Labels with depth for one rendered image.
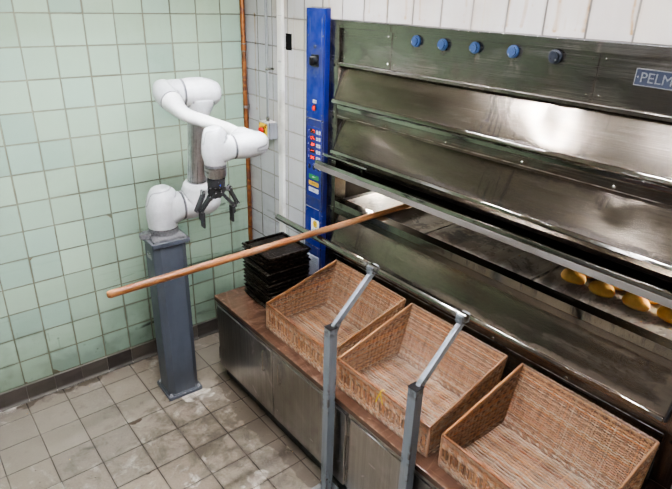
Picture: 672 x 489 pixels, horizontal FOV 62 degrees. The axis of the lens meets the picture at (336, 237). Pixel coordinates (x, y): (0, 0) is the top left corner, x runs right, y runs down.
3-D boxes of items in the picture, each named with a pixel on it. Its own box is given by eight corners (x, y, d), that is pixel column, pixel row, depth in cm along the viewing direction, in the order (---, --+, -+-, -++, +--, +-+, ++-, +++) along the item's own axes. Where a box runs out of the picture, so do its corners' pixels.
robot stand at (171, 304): (157, 383, 340) (138, 233, 301) (188, 371, 352) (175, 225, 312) (170, 401, 326) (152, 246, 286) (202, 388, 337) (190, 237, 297)
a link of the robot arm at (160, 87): (159, 88, 249) (188, 86, 257) (146, 73, 261) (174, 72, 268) (160, 115, 257) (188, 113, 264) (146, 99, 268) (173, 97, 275)
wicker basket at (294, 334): (335, 300, 324) (337, 257, 313) (404, 345, 284) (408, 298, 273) (264, 327, 296) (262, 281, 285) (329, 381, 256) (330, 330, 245)
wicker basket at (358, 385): (407, 348, 282) (411, 300, 271) (501, 408, 243) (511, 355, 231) (333, 385, 253) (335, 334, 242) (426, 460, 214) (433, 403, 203)
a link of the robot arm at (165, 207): (143, 223, 298) (138, 184, 289) (176, 217, 308) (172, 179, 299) (153, 233, 286) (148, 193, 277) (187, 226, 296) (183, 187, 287)
